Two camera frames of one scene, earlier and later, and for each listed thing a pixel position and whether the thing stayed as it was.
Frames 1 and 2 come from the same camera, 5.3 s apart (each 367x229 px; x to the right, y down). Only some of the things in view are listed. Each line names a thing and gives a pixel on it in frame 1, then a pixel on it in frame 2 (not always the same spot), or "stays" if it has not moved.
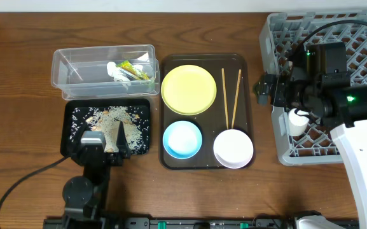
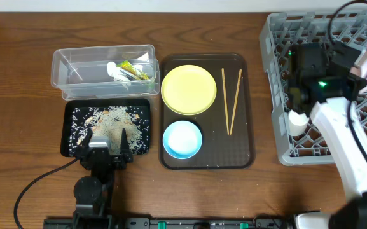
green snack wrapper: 132,71 stays
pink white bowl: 233,149 to 364,68
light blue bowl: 182,140 stays
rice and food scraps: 135,120 stays
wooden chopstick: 237,88 stays
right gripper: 278,92 to 297,104
